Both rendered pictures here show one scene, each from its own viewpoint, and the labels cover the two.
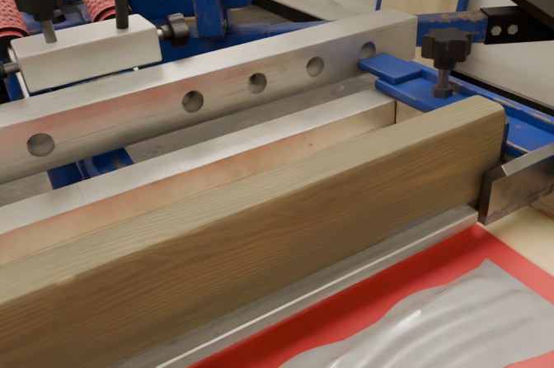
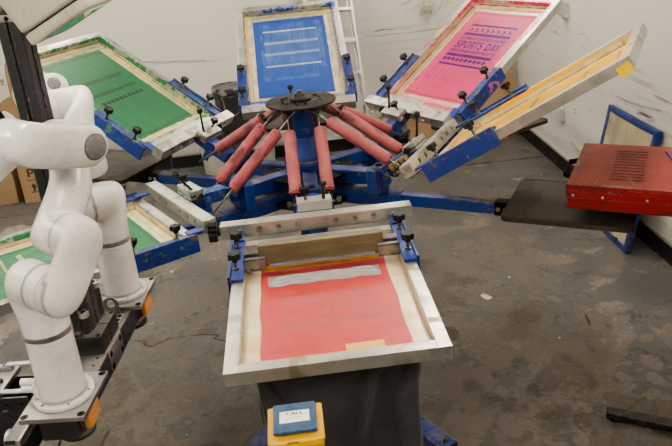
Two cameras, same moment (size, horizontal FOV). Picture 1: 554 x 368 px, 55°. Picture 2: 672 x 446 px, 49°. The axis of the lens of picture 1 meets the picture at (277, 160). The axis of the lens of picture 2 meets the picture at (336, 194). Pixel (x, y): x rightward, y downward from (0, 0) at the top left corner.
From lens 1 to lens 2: 2.11 m
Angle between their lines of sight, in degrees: 24
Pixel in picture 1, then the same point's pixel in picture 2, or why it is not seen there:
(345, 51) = (384, 212)
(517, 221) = (393, 259)
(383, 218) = (352, 248)
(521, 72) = not seen: outside the picture
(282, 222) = (329, 242)
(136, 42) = (325, 202)
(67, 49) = (308, 202)
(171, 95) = (330, 217)
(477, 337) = (361, 271)
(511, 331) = (367, 271)
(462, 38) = (399, 215)
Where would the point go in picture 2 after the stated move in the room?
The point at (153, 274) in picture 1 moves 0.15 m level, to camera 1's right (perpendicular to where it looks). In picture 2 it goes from (307, 245) to (350, 249)
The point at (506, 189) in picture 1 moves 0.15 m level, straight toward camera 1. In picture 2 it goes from (382, 249) to (348, 265)
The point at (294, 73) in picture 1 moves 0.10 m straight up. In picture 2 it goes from (366, 217) to (364, 190)
